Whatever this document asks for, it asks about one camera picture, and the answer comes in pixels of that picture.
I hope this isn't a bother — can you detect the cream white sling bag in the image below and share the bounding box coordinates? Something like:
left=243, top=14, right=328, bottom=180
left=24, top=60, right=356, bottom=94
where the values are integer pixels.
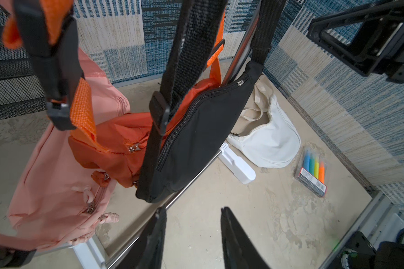
left=227, top=76, right=301, bottom=168

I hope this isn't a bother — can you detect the orange sling bag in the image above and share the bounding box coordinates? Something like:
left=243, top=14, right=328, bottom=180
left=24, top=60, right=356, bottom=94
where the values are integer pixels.
left=0, top=0, right=227, bottom=189

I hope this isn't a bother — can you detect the black mesh shelf rack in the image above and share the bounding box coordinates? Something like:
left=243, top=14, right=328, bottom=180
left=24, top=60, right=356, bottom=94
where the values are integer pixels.
left=0, top=4, right=46, bottom=120

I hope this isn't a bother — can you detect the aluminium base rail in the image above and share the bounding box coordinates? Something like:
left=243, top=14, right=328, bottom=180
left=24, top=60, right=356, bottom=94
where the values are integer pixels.
left=321, top=191, right=404, bottom=269

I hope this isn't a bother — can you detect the pack of coloured highlighters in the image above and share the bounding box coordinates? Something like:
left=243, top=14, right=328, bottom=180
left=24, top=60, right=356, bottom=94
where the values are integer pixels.
left=294, top=146, right=328, bottom=198

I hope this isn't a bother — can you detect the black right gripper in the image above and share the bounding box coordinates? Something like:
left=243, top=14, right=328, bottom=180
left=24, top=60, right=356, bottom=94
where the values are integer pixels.
left=307, top=1, right=404, bottom=85

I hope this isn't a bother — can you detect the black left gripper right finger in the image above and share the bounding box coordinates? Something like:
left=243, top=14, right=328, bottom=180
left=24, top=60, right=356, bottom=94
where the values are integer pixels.
left=221, top=207, right=269, bottom=269

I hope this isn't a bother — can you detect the black sling bag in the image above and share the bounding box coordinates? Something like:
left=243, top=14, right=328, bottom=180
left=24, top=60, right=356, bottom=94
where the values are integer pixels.
left=3, top=1, right=286, bottom=203

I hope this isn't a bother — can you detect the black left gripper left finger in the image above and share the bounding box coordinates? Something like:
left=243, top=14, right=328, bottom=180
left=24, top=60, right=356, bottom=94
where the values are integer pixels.
left=116, top=207, right=167, bottom=269

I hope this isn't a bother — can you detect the pink sling bag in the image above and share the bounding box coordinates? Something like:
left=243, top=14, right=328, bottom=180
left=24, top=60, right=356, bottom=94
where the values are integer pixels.
left=0, top=0, right=131, bottom=253

